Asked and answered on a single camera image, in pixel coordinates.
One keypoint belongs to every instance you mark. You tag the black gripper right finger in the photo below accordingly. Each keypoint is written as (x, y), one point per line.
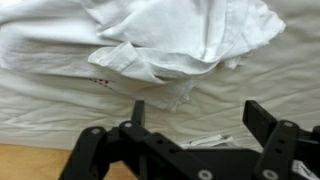
(280, 146)

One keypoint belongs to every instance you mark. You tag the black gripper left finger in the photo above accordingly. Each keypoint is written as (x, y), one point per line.
(100, 153)

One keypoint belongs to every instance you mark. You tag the white cloth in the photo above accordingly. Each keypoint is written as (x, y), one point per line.
(173, 30)

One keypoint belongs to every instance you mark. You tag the white plastic bag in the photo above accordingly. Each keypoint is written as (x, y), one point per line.
(210, 141)

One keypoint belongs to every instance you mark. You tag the white sheeted mattress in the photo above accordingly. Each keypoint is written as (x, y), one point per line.
(50, 113)

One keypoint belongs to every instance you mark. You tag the wooden headboard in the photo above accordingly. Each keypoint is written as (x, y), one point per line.
(33, 163)

